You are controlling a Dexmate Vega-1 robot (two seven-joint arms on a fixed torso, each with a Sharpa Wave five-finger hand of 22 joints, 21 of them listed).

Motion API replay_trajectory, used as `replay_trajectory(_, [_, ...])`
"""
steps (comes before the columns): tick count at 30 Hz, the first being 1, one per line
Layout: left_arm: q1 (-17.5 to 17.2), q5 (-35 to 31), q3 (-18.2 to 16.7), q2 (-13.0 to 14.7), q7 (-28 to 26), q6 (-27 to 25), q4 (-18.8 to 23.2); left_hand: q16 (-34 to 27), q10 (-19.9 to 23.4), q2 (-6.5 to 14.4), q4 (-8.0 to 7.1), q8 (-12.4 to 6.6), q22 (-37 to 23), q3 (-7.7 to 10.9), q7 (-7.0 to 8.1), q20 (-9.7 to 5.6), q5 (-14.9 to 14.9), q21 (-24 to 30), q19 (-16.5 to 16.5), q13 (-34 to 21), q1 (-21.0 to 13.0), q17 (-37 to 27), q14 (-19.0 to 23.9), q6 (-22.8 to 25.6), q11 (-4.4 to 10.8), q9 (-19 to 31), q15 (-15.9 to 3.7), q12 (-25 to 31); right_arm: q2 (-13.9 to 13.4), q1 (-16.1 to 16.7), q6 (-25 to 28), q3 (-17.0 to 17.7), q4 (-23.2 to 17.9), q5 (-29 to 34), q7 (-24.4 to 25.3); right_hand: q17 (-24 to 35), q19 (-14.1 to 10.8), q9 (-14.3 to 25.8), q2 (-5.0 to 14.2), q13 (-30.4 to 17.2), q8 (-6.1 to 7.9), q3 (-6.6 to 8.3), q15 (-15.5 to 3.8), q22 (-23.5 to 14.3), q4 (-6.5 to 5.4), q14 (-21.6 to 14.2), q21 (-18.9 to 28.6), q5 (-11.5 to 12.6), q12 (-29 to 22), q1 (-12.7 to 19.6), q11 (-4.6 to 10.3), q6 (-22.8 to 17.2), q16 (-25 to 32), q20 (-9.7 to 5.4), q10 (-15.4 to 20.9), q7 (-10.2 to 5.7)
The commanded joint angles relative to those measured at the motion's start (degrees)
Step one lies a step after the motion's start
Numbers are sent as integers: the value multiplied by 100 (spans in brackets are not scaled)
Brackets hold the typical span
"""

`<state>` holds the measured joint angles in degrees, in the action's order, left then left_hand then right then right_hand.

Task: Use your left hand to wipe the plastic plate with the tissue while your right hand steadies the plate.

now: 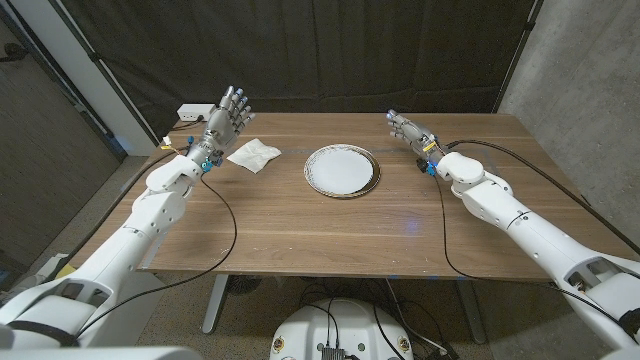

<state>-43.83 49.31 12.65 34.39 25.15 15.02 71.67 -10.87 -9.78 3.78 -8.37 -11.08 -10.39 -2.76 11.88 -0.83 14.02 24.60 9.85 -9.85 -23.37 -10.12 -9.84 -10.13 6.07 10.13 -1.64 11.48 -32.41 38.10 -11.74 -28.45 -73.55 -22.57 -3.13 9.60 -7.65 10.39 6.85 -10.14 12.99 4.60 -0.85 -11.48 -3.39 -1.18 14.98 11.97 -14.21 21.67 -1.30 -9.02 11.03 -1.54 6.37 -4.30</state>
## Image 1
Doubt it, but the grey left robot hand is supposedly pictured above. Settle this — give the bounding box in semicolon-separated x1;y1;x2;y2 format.
187;84;257;172

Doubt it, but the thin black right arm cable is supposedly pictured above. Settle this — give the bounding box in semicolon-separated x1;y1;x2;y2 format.
432;174;626;326

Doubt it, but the black curtain backdrop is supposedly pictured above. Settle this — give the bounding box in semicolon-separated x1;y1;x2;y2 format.
59;0;544;144

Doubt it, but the white plate with gold rim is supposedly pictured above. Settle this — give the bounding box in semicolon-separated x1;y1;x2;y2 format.
303;143;382;200

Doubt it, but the black backdrop stand pole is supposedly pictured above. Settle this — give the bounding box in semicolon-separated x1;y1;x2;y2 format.
492;0;545;114
47;0;161;147

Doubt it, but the black round floor fan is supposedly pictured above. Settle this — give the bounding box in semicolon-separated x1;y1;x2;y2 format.
227;274;262;295

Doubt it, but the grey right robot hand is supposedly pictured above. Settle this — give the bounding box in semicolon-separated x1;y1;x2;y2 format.
385;108;449;177

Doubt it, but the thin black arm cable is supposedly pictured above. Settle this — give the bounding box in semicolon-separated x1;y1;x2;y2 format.
74;174;239;339
432;174;626;326

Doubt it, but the white power outlet box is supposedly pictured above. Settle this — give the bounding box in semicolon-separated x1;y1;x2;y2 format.
176;103;217;123

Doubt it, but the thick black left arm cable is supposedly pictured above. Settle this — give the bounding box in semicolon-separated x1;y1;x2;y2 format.
62;144;194;264

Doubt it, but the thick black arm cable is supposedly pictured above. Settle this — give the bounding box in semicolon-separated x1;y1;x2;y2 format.
62;144;194;264
444;139;640;256

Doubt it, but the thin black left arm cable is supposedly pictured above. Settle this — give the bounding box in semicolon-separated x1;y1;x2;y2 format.
74;174;239;339

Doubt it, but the grey table leg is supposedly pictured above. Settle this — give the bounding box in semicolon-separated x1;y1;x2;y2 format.
452;279;487;345
201;273;230;335

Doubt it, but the black outlet power cord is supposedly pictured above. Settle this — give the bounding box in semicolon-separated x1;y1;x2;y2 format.
172;115;205;132

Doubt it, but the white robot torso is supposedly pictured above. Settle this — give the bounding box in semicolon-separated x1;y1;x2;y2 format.
269;298;415;360

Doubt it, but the white floor cable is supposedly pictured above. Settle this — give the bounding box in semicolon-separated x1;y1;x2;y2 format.
384;278;450;356

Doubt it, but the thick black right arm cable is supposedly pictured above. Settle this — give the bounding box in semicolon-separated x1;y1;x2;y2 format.
444;139;640;256

